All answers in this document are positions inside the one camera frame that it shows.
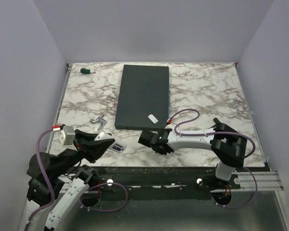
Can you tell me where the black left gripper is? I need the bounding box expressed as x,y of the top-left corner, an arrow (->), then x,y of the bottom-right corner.
53,128 -> 115,177

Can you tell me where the white battery compartment cover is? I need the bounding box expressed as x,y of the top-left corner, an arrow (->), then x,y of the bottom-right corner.
148,114 -> 158,124

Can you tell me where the white remote control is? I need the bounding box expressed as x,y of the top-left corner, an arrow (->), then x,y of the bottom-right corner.
94,132 -> 127,153

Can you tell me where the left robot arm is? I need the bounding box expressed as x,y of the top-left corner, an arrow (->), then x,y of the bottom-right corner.
20,125 -> 119,231

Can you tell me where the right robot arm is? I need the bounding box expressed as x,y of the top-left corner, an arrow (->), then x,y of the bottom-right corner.
138,123 -> 248,189

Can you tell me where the black plastic clip part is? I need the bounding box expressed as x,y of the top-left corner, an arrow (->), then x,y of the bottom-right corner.
213,118 -> 221,127

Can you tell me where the silver metal bracket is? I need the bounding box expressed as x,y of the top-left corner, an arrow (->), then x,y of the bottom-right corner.
90,113 -> 107,131

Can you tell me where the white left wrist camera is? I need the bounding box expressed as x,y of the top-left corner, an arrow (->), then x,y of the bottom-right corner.
52,124 -> 76,147

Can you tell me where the dark network switch box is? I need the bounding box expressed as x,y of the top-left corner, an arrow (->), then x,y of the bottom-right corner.
115,64 -> 170,131

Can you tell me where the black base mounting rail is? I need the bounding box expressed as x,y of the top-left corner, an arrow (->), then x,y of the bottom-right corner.
50,165 -> 282,202

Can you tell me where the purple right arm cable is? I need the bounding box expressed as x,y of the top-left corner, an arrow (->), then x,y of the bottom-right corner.
167,109 -> 257,209

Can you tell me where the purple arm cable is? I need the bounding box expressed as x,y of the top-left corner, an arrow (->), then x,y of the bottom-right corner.
24,127 -> 129,231
167,109 -> 257,209

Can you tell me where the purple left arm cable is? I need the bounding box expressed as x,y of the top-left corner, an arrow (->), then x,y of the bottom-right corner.
24,127 -> 129,231

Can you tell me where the green handled screwdriver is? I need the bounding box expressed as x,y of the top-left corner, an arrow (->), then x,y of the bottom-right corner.
80,68 -> 95,75

